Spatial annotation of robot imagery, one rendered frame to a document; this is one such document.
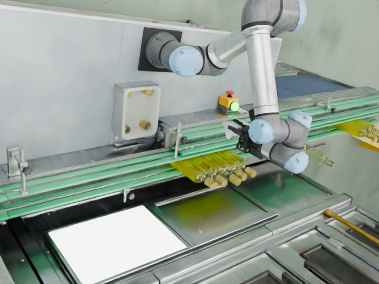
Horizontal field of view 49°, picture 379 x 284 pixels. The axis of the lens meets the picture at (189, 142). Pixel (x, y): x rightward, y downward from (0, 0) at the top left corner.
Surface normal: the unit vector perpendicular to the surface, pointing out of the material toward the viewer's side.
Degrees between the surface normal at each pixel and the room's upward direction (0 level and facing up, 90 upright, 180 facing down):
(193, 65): 12
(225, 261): 90
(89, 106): 0
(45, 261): 90
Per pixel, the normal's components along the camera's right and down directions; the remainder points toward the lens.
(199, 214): 0.12, -0.91
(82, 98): 0.60, 0.39
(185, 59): 0.42, 0.40
